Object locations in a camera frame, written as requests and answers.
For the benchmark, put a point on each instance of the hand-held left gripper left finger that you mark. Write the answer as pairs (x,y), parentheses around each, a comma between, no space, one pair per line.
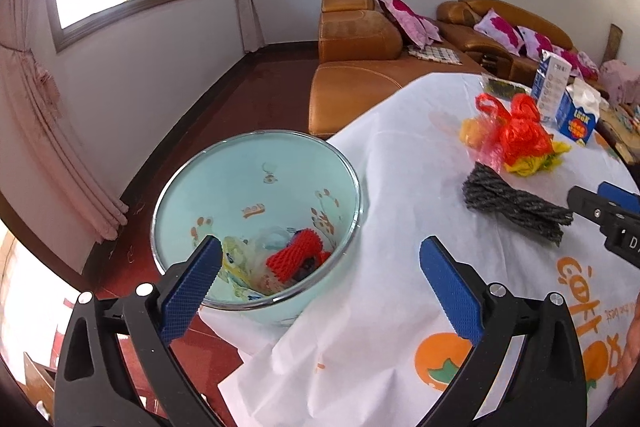
(192,287)

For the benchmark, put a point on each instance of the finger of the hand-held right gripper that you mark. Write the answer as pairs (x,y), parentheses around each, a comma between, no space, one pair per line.
(620,193)
(615,227)

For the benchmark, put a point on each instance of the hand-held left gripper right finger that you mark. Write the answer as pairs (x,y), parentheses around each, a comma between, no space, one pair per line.
(450,287)

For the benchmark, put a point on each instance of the red foam net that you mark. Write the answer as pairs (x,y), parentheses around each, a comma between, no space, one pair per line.
(292,257)

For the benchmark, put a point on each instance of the light green enamel bowl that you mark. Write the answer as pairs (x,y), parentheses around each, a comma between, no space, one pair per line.
(225,187)

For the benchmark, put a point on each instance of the person's right hand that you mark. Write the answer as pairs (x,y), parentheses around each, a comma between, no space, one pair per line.
(634,347)

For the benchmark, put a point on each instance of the wooden coffee table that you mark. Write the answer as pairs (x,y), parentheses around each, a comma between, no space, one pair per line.
(625,137)

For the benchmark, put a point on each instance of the yellow plastic bag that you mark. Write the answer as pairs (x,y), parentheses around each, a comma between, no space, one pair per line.
(542,159)

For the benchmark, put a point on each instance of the blue gable-top carton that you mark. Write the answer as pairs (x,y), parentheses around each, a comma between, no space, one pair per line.
(577,117)

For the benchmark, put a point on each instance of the white orange-print tablecloth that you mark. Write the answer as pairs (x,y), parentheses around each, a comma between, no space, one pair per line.
(390,207)

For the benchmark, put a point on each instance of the pink cloth cover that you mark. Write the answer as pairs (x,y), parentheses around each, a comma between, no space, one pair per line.
(622,79)

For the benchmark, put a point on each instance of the red plastic bag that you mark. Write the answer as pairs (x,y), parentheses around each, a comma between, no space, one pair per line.
(522,132)

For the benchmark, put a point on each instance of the pink floral pillow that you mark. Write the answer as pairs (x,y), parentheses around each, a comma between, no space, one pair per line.
(537,41)
(407,17)
(500,29)
(570,57)
(589,66)

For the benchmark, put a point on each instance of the white carton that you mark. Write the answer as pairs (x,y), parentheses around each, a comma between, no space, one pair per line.
(550,82)

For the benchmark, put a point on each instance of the pink clear plastic bag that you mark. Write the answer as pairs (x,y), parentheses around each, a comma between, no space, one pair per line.
(492,157)

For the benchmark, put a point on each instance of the rolled brown mat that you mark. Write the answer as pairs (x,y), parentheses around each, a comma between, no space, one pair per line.
(613,44)

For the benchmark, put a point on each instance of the dark green packet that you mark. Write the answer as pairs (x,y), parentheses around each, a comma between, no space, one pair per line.
(505,88)

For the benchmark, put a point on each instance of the wooden chair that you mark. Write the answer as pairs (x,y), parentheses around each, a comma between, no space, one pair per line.
(40,382)

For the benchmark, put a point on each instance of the orange leather long sofa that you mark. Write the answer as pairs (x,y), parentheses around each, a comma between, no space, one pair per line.
(500,22)

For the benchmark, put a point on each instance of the orange leather chaise sofa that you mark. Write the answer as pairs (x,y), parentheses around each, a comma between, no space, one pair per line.
(360,77)

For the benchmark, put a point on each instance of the checkered cloth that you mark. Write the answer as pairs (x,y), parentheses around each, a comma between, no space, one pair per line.
(435,54)

